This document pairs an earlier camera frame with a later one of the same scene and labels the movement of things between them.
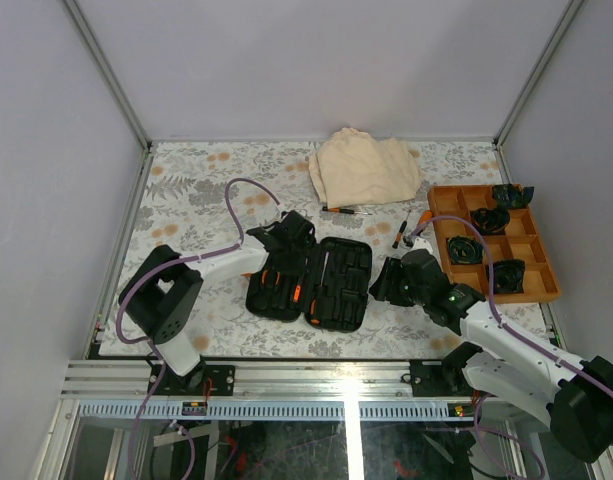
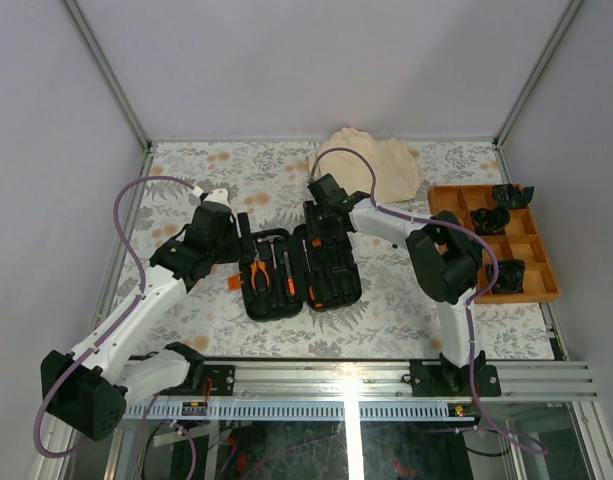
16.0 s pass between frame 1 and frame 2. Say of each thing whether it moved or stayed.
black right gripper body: moved
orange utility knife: moved
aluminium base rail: stayed
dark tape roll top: stayed
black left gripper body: moved
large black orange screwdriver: moved
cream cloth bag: stayed
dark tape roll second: stayed
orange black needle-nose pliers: moved
